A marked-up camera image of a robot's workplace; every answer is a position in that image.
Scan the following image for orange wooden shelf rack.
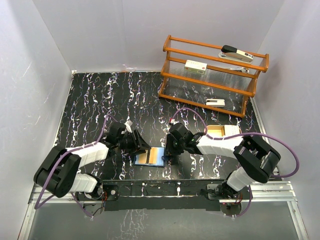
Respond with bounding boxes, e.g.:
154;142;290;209
158;35;270;118

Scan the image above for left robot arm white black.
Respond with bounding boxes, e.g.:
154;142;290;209
33;122;151;200

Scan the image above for white staples box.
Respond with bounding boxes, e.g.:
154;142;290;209
184;60;208;75

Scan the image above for beige plastic tray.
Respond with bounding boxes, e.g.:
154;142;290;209
207;125;226;138

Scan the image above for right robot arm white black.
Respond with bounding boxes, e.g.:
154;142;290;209
164;122;281;199

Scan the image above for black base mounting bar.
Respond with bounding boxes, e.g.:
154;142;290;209
74;178;253;212

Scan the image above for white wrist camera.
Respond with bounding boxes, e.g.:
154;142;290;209
168;118;177;126
124;120;133;133

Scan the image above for black beige stapler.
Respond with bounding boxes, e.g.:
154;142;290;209
218;45;254;63

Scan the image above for blue card holder wallet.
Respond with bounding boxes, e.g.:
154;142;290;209
133;147;165;167

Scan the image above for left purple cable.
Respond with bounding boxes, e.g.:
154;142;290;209
33;114;117;218

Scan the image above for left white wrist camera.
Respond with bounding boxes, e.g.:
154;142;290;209
124;120;133;133

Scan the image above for orange credit card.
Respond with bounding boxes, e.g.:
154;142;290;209
149;147;164;165

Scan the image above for white cards in tray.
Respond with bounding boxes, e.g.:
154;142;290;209
224;125;241;137

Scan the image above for small white stapler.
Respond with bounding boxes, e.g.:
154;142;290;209
205;98;226;108

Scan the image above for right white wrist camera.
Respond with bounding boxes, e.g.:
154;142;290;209
168;118;177;126

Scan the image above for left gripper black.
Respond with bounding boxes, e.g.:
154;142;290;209
116;130;151;156

